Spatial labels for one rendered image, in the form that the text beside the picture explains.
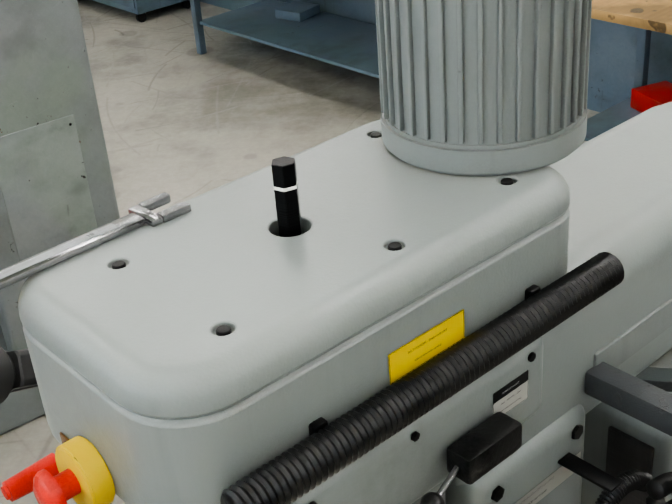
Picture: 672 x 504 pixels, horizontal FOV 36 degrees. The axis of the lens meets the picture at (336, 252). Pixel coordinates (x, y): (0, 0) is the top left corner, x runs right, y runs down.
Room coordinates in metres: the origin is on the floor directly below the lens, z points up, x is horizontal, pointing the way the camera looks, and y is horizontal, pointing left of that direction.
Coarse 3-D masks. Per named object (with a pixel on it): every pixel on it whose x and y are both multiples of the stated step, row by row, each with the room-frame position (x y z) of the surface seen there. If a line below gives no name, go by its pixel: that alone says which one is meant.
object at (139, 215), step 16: (144, 208) 0.84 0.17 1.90; (176, 208) 0.83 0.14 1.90; (112, 224) 0.81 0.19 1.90; (128, 224) 0.81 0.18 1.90; (144, 224) 0.82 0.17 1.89; (80, 240) 0.78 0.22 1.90; (96, 240) 0.78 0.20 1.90; (32, 256) 0.76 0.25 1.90; (48, 256) 0.76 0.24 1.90; (64, 256) 0.76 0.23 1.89; (0, 272) 0.74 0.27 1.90; (16, 272) 0.74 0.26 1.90; (32, 272) 0.74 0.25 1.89; (0, 288) 0.72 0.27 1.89
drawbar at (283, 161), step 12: (276, 168) 0.78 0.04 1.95; (288, 168) 0.78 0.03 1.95; (276, 180) 0.79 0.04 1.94; (288, 180) 0.78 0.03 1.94; (276, 192) 0.79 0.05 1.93; (288, 192) 0.78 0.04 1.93; (276, 204) 0.79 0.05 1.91; (288, 204) 0.78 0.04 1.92; (288, 216) 0.78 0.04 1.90; (300, 216) 0.79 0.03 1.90; (288, 228) 0.78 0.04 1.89; (300, 228) 0.79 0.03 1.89
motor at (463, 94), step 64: (384, 0) 0.92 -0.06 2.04; (448, 0) 0.87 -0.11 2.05; (512, 0) 0.86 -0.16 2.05; (576, 0) 0.89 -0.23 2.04; (384, 64) 0.93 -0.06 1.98; (448, 64) 0.87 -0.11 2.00; (512, 64) 0.86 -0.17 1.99; (576, 64) 0.89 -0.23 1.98; (384, 128) 0.93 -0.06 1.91; (448, 128) 0.87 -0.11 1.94; (512, 128) 0.86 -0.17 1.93; (576, 128) 0.89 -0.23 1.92
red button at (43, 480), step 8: (40, 472) 0.63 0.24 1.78; (48, 472) 0.63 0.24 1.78; (64, 472) 0.64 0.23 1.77; (72, 472) 0.64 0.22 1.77; (40, 480) 0.62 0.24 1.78; (48, 480) 0.62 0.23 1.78; (56, 480) 0.63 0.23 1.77; (64, 480) 0.63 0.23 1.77; (72, 480) 0.63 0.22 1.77; (40, 488) 0.62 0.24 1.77; (48, 488) 0.61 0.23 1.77; (56, 488) 0.61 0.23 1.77; (64, 488) 0.62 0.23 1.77; (72, 488) 0.63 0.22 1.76; (80, 488) 0.63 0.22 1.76; (40, 496) 0.62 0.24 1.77; (48, 496) 0.61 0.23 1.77; (56, 496) 0.61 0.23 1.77; (64, 496) 0.61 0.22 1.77; (72, 496) 0.63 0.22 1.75
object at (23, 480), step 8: (48, 456) 0.73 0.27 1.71; (32, 464) 0.72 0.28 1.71; (40, 464) 0.72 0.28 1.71; (48, 464) 0.72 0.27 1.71; (24, 472) 0.71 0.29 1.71; (32, 472) 0.71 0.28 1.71; (56, 472) 0.72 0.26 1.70; (8, 480) 0.71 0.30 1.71; (16, 480) 0.70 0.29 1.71; (24, 480) 0.71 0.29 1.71; (32, 480) 0.71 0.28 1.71; (8, 488) 0.70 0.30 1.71; (16, 488) 0.70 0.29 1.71; (24, 488) 0.70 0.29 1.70; (32, 488) 0.71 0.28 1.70; (8, 496) 0.69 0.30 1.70; (16, 496) 0.70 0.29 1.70
